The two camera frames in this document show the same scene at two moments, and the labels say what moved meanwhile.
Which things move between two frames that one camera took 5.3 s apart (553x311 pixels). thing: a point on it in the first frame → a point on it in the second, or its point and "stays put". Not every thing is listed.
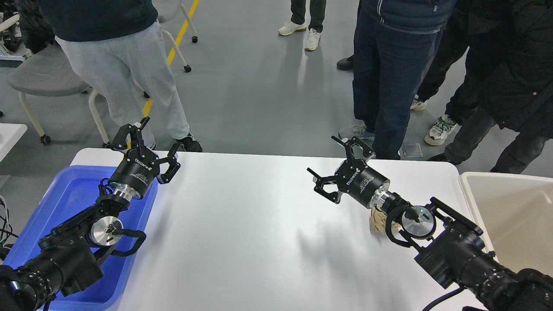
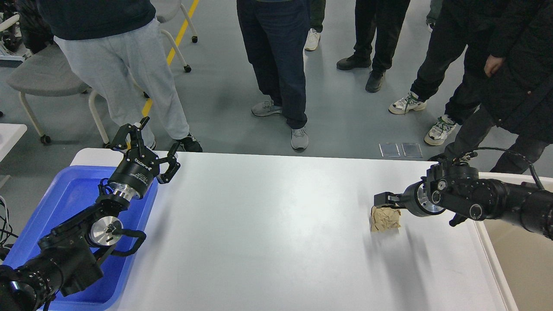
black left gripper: x=138 y=166 stays put
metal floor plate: x=412 y=150 stays put
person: x=395 y=42 → x=274 y=33
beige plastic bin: x=514 y=213 stays put
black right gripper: x=354 y=176 → x=418 y=199
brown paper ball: x=378 y=220 stays put
